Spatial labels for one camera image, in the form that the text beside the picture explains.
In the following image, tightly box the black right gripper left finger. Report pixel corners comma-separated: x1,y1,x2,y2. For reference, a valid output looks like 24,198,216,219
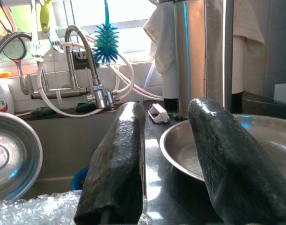
73,101,147,225

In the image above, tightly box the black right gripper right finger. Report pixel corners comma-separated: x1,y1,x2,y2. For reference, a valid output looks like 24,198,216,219
187,97,286,225

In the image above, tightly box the small stainless steel bowl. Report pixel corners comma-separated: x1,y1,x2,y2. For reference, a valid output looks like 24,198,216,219
0,111,44,203

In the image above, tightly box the blue plastic bowl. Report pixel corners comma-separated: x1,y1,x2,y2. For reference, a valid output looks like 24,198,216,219
71,165,89,190

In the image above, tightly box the wide stainless steel dish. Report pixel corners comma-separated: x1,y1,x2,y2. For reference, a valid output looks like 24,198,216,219
159,114,286,186

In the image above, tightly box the stainless steel sink basin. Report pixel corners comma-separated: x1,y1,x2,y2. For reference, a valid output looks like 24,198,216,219
23,112,125,200

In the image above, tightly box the small white plastic clip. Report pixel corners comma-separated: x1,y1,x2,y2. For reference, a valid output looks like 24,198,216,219
147,103,169,124

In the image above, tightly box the dark green scouring pad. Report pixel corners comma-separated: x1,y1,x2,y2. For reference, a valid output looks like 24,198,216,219
74,102,96,113
30,106,57,117

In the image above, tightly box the chrome flexible-neck tap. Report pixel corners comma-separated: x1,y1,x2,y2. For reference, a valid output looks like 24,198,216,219
30,24,121,110

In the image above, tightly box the clear bubble wrap sheet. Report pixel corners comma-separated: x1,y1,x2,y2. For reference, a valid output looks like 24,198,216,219
0,189,148,225

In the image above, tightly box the black holder on windowsill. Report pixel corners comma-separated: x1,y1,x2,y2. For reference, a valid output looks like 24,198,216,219
72,50,90,70

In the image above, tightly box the tall stainless steel canister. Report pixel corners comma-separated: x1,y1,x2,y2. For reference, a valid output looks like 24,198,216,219
173,0,235,120

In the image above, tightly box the blue bottle brush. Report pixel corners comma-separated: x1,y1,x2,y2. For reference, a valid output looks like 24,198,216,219
93,0,120,66

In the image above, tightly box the white red-pump soap bottle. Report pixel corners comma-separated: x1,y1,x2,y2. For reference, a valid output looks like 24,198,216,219
0,71,15,115

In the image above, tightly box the white hanging cloth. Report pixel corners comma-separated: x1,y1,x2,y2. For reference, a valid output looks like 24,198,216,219
142,0,266,75

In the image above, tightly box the metal mesh strainer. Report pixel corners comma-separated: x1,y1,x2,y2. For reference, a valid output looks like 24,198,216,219
3,35,30,96

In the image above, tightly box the green plastic hanging utensil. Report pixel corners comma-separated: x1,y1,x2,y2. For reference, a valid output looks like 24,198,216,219
39,0,52,33

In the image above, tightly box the steel spring gooseneck faucet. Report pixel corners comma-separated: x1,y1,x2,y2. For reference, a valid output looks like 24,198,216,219
0,31,32,68

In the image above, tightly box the looped white plastic hose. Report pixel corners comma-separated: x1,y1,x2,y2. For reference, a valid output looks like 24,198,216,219
37,48,106,118

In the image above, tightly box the thin white plastic hose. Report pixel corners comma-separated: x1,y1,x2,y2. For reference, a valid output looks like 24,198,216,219
107,53,164,101

